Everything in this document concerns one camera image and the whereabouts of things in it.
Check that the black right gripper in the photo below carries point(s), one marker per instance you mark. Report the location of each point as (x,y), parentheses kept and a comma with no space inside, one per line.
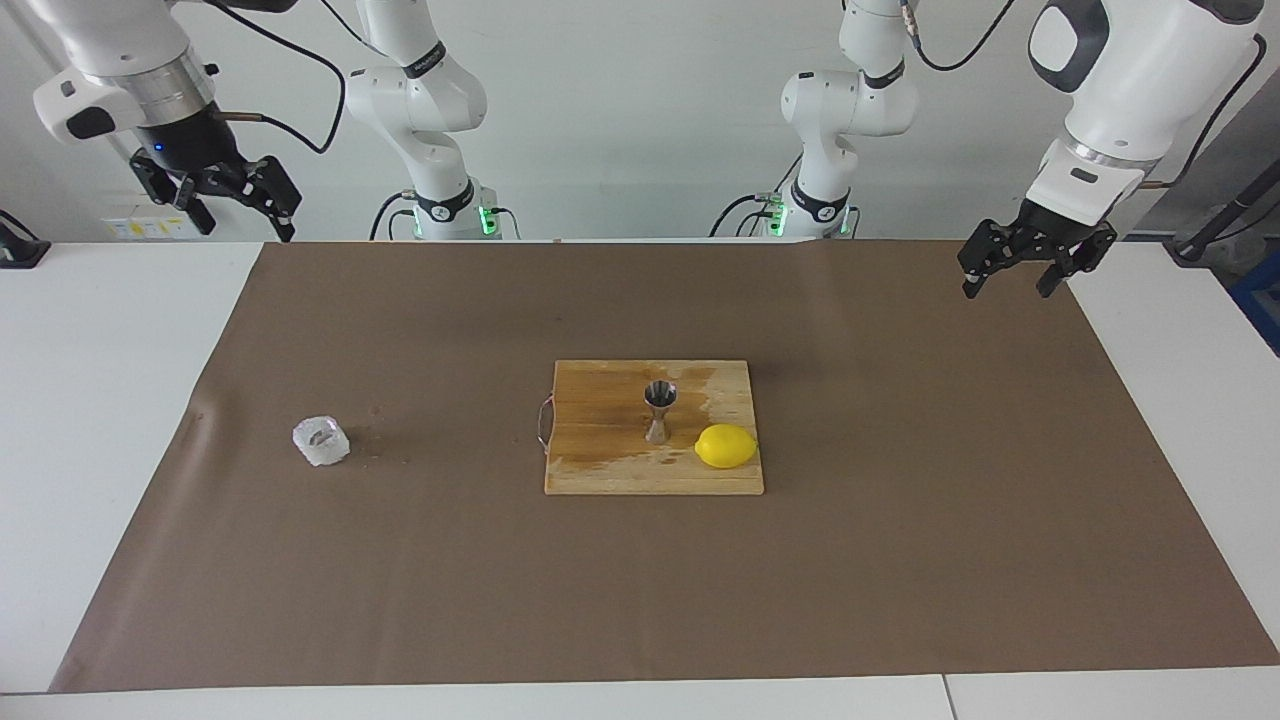
(190,145)

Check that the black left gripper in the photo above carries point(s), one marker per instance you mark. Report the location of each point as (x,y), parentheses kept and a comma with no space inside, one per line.
(1055,232)

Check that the clear crinkled plastic cup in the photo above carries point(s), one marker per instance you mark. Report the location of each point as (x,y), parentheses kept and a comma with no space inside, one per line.
(322,445)

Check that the steel double jigger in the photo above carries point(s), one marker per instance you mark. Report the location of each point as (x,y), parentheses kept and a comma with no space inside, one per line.
(660,395)

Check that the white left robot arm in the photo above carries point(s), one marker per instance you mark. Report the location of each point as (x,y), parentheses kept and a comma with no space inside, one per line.
(1140,70)

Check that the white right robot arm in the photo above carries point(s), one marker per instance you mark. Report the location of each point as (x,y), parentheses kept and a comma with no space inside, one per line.
(120,60)

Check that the black floor stand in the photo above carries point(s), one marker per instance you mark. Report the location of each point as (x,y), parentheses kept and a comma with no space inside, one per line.
(1215,225)

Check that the blue crate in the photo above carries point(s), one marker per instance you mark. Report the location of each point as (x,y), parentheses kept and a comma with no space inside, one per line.
(1262,300)

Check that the yellow lemon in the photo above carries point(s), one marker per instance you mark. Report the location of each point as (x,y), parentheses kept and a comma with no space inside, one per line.
(726,446)

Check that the brown paper table mat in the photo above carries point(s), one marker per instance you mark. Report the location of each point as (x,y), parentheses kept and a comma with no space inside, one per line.
(400,580)

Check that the wooden cutting board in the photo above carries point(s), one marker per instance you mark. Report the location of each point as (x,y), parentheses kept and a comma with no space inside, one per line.
(600,450)

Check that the white wall socket box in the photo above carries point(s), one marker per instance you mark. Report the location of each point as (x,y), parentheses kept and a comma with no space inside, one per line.
(150,222)

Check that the black desk clamp mount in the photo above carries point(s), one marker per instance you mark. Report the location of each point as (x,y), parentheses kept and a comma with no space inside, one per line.
(20,250)

